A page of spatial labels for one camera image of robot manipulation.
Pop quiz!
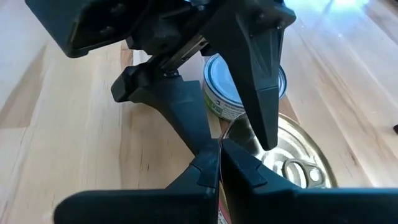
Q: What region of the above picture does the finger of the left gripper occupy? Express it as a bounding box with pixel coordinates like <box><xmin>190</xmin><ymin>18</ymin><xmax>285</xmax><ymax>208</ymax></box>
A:
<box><xmin>203</xmin><ymin>0</ymin><xmax>296</xmax><ymax>152</ymax></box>
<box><xmin>111</xmin><ymin>63</ymin><xmax>215</xmax><ymax>156</ymax></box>

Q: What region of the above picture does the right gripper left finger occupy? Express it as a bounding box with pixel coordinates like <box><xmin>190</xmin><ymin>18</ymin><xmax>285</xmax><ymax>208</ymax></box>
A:
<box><xmin>54</xmin><ymin>139</ymin><xmax>220</xmax><ymax>224</ymax></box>

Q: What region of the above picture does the salmon can with pull tab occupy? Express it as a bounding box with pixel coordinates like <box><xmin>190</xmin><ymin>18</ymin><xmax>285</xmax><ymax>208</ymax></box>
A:
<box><xmin>217</xmin><ymin>113</ymin><xmax>338</xmax><ymax>224</ymax></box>

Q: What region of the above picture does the silver can with plain lid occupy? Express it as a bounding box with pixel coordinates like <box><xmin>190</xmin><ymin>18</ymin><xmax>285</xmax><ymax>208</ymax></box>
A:
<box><xmin>203</xmin><ymin>54</ymin><xmax>287</xmax><ymax>122</ymax></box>

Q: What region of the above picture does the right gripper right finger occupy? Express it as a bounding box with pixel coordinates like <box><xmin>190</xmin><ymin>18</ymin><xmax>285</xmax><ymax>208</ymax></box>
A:
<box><xmin>220</xmin><ymin>139</ymin><xmax>398</xmax><ymax>224</ymax></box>

